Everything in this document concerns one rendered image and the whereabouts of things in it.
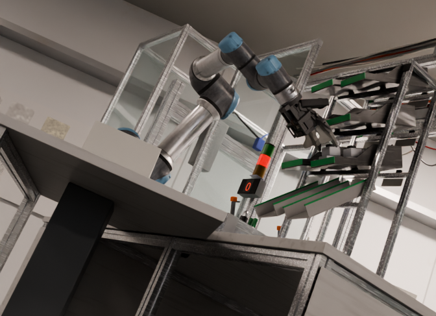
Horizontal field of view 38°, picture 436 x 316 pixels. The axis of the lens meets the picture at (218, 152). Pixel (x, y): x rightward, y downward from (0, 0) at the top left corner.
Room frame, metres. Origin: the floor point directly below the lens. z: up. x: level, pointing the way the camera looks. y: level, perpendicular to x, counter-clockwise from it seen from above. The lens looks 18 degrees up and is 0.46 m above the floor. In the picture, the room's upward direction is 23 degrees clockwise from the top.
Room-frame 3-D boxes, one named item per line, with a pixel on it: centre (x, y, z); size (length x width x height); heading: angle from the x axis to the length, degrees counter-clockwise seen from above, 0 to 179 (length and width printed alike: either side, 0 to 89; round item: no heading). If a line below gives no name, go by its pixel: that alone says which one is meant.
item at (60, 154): (2.10, 0.28, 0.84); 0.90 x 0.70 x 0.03; 2
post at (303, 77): (2.56, -0.22, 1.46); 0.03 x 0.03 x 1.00; 30
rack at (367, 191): (2.07, -0.48, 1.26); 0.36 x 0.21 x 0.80; 30
